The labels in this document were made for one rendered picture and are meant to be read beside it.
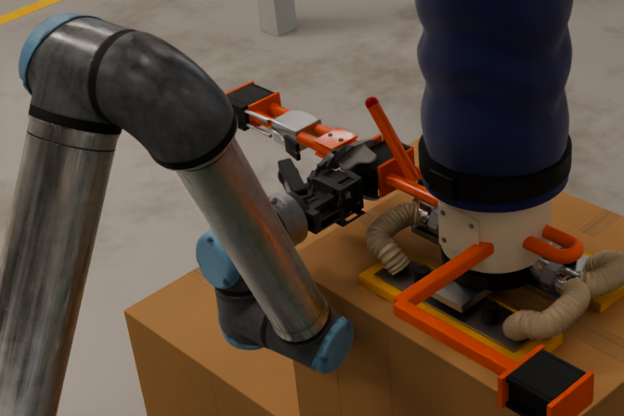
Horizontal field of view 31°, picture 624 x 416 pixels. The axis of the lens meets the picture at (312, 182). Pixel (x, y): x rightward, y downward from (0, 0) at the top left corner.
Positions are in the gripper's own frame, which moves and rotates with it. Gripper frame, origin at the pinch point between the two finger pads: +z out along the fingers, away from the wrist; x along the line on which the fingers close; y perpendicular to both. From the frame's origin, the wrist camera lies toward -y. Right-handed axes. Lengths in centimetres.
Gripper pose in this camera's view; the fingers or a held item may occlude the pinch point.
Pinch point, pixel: (369, 160)
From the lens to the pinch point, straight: 194.7
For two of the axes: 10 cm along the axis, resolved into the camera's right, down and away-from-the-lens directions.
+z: 7.3, -4.2, 5.5
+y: 6.8, 3.3, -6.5
